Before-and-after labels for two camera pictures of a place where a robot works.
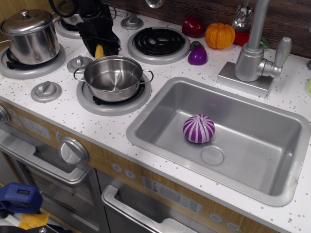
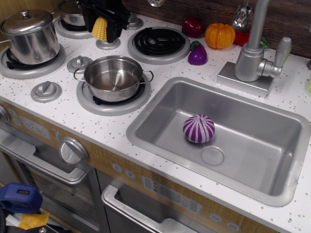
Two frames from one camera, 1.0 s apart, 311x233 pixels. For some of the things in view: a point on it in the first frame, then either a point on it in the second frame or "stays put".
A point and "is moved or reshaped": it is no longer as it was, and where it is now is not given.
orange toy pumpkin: x=219 y=36 stays put
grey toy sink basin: x=257 y=148 stays put
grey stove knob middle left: x=77 y=62 stays put
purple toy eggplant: x=198 y=55 stays put
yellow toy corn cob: x=99 y=53 is moved or reshaped
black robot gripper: x=97 y=23 -> x=116 y=10
